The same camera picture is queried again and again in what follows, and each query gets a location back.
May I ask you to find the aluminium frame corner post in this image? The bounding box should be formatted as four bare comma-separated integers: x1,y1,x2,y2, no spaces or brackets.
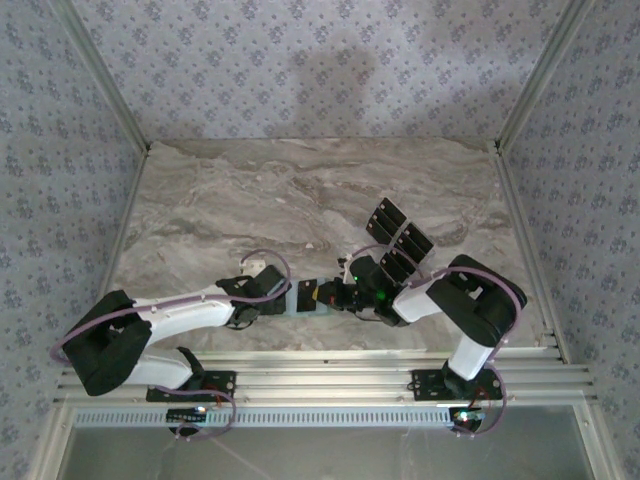
492,0,600,154
47,0,153,154

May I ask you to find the grey slotted cable duct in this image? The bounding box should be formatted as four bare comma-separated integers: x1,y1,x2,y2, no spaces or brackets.
73,405,482,430

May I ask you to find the aluminium frame leg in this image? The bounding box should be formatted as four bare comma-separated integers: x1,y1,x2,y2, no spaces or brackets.
574,402,621,480
27,399,76,480

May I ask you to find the aluminium table side rail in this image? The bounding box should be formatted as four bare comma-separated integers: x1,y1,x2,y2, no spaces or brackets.
97,147,153,301
492,144,571,366

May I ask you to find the aluminium mounting rail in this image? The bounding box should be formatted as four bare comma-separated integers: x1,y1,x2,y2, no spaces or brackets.
53,348,600,406

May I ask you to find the black credit card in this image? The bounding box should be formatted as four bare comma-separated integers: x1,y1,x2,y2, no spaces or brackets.
387,249,425,279
394,230,430,265
379,197,410,226
378,257,416,287
405,222,437,251
364,204,404,247
296,279,322,315

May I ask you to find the purple cable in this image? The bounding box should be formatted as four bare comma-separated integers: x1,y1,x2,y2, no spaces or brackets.
49,248,294,369
149,382,237,444
342,243,524,369
452,363,510,439

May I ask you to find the small circuit board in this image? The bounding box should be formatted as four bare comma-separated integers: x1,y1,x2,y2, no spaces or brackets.
448,406,487,432
166,406,209,425

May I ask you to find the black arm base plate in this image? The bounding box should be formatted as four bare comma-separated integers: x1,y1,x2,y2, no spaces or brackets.
145,368,238,404
410,368,504,402

